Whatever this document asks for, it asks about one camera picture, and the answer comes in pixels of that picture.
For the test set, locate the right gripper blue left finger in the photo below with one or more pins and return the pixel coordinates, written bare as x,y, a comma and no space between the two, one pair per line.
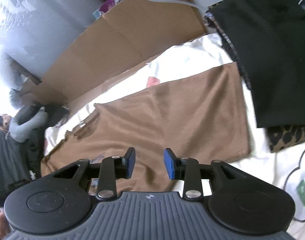
112,169

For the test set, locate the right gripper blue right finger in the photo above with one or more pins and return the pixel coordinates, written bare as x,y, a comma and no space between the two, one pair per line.
187,170

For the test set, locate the brown printed t-shirt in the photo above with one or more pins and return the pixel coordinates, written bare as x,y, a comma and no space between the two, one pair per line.
201,117

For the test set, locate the person left hand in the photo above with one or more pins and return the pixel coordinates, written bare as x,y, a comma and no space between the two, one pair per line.
4,226

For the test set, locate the leopard print folded garment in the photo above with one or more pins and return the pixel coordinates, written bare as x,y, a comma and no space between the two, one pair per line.
282,137

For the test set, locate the dark grey pillow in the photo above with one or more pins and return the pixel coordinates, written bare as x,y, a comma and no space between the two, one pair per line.
18,161

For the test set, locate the cream bear print bedsheet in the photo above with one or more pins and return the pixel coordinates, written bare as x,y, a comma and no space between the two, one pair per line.
285,169

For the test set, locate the small bear plush toy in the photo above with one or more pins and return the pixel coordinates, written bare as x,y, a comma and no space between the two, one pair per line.
5,120

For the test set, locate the floral patterned folded garment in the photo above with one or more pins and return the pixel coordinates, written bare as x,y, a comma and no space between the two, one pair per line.
210,21

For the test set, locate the brown cardboard sheet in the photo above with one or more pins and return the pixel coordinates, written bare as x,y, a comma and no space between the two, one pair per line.
128,34

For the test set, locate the black folded garment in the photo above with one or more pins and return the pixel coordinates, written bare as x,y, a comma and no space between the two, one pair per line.
269,38

